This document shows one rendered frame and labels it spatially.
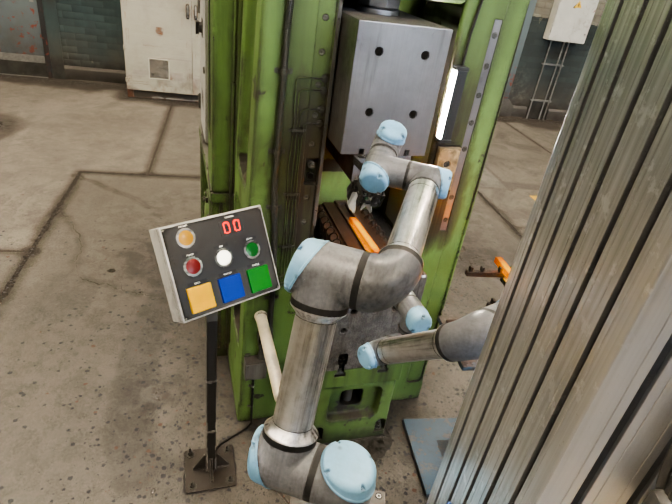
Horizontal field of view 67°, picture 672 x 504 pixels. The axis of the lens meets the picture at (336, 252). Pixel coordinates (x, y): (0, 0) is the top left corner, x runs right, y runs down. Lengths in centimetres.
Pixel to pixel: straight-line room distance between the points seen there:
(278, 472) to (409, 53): 120
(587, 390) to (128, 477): 211
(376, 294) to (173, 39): 622
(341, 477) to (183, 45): 630
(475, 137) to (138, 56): 556
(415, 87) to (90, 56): 651
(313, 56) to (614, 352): 142
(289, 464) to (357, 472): 14
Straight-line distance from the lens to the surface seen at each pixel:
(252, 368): 221
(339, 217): 209
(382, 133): 132
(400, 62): 164
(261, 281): 162
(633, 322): 41
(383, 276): 94
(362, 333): 202
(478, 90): 196
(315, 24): 169
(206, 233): 155
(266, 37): 166
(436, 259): 221
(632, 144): 46
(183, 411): 258
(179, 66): 703
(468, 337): 124
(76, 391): 276
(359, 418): 240
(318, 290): 95
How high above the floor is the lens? 192
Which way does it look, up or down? 30 degrees down
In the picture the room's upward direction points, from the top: 8 degrees clockwise
